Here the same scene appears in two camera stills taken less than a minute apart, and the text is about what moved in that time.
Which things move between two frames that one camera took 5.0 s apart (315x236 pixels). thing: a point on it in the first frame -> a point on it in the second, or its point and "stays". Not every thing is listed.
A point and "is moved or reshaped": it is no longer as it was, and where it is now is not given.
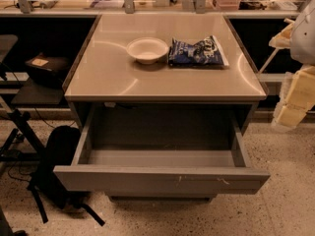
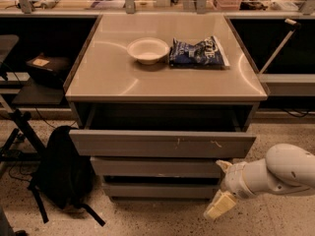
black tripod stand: x=9 y=150 stays
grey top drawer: x=162 y=147 is moved or reshaped
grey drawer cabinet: x=165 y=103 stays
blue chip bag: x=203 y=53 stays
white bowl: x=147 y=50 stays
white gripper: x=304 y=38 -> x=234 y=180
